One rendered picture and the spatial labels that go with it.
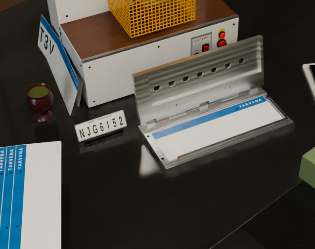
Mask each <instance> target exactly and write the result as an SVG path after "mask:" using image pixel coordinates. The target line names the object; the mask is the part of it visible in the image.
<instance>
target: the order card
mask: <svg viewBox="0 0 315 249"><path fill-rule="evenodd" d="M125 126H127V123H126V119H125V115H124V111H123V110H120V111H118V112H114V113H111V114H108V115H105V116H102V117H99V118H96V119H93V120H90V121H87V122H84V123H81V124H77V125H75V129H76V133H77V137H78V140H79V142H81V141H84V140H87V139H90V138H93V137H96V136H99V135H102V134H105V133H108V132H111V131H114V130H116V129H119V128H122V127H125Z"/></svg>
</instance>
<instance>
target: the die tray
mask: <svg viewBox="0 0 315 249"><path fill-rule="evenodd" d="M310 65H315V63H312V64H304V65H303V67H302V69H303V71H304V74H305V76H306V79H307V81H308V84H309V86H310V89H311V92H312V94H313V97H314V99H315V82H314V79H313V77H312V74H311V72H310V69H309V66H310Z"/></svg>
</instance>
